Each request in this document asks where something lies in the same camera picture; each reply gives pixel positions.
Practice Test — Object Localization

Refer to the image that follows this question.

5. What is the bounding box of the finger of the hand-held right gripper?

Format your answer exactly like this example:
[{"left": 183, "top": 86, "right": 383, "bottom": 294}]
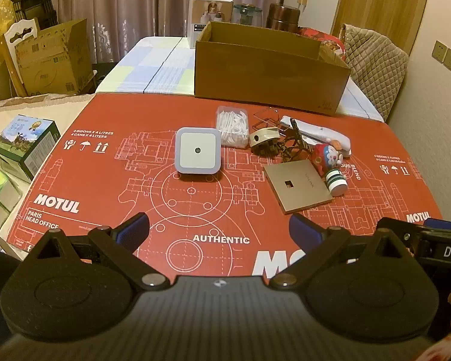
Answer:
[
  {"left": 421, "top": 213, "right": 451, "bottom": 234},
  {"left": 376, "top": 217, "right": 425, "bottom": 238}
]

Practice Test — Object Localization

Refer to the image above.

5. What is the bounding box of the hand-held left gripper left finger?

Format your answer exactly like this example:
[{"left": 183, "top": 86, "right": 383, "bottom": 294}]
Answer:
[{"left": 22, "top": 212, "right": 171, "bottom": 291}]

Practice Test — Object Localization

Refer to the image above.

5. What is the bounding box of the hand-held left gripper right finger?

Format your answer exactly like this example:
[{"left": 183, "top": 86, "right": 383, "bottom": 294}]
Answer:
[{"left": 268, "top": 214, "right": 419, "bottom": 290}]

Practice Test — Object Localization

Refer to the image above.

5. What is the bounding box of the green white striped small bottle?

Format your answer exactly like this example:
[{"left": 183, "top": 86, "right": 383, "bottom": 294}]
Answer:
[{"left": 325, "top": 169, "right": 348, "bottom": 197}]

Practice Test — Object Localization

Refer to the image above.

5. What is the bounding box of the red cartoon figurine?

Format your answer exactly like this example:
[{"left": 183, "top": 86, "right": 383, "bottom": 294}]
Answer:
[{"left": 311, "top": 141, "right": 348, "bottom": 178}]

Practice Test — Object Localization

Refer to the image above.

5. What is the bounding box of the dark brown keychain with ring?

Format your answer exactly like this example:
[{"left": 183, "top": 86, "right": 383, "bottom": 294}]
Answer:
[{"left": 255, "top": 118, "right": 317, "bottom": 163}]

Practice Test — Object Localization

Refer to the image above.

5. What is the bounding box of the white remote control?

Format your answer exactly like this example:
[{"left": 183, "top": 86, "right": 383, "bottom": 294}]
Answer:
[{"left": 280, "top": 115, "right": 352, "bottom": 157}]

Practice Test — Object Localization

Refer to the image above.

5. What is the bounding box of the white square night light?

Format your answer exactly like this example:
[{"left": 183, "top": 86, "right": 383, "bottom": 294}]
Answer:
[{"left": 175, "top": 127, "right": 222, "bottom": 176}]

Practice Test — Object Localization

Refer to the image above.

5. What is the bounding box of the beige round case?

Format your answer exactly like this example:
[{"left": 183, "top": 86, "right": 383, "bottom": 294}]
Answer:
[{"left": 249, "top": 127, "right": 281, "bottom": 148}]

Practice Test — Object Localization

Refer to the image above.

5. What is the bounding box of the brown cardboard box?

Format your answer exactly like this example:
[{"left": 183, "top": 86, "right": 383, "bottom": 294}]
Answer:
[{"left": 194, "top": 21, "right": 351, "bottom": 116}]

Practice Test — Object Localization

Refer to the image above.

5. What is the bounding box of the red printed cardboard mat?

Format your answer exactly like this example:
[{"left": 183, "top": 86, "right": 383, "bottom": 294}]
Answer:
[{"left": 5, "top": 92, "right": 444, "bottom": 283}]

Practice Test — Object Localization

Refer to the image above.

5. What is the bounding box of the red white printed clothing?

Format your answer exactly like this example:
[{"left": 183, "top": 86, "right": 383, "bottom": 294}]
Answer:
[{"left": 419, "top": 329, "right": 451, "bottom": 361}]

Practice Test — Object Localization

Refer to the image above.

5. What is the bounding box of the small clear plastic case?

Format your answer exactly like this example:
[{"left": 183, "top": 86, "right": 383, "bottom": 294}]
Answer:
[{"left": 253, "top": 108, "right": 283, "bottom": 129}]

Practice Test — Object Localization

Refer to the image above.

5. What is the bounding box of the clear box of cotton swabs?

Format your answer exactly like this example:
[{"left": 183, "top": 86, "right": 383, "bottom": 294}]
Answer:
[{"left": 215, "top": 106, "right": 250, "bottom": 147}]

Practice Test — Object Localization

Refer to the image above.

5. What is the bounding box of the green printed box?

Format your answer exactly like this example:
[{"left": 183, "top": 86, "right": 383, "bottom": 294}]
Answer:
[{"left": 0, "top": 115, "right": 61, "bottom": 181}]

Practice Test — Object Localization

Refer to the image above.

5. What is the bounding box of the beige quilted chair cover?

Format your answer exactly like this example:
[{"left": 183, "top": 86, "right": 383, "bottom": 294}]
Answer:
[{"left": 340, "top": 24, "right": 409, "bottom": 122}]

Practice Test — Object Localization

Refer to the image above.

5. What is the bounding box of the pastel checked tablecloth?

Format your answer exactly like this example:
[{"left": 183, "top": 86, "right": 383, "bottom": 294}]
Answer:
[{"left": 95, "top": 36, "right": 385, "bottom": 123}]

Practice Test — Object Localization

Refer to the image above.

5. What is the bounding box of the printed brown cardboard carton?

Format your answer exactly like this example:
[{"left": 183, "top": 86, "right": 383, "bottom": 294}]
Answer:
[{"left": 14, "top": 19, "right": 95, "bottom": 97}]

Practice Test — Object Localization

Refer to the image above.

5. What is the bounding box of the red instant meal bowl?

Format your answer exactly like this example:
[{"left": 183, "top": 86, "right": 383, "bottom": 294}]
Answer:
[{"left": 299, "top": 27, "right": 347, "bottom": 61}]

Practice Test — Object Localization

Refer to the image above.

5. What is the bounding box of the brown metal canister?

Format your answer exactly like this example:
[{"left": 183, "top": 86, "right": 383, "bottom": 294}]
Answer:
[{"left": 267, "top": 2, "right": 300, "bottom": 33}]

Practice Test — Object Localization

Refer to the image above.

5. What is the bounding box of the wooden door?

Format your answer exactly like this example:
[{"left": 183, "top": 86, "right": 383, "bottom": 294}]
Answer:
[{"left": 332, "top": 0, "right": 434, "bottom": 55}]

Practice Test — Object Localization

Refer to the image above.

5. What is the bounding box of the glass jar with teal lid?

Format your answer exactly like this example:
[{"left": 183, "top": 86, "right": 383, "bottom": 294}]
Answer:
[{"left": 231, "top": 4, "right": 264, "bottom": 28}]

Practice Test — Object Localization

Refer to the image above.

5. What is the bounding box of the white ornate chair back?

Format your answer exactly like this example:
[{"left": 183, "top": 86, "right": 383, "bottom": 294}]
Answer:
[{"left": 0, "top": 18, "right": 40, "bottom": 97}]

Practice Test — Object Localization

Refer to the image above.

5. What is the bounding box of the pink patterned curtain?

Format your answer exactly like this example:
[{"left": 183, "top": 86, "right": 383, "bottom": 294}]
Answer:
[{"left": 46, "top": 0, "right": 287, "bottom": 65}]

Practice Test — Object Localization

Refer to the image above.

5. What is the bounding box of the white humidifier product box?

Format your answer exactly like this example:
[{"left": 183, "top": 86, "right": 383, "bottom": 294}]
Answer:
[{"left": 189, "top": 0, "right": 234, "bottom": 49}]

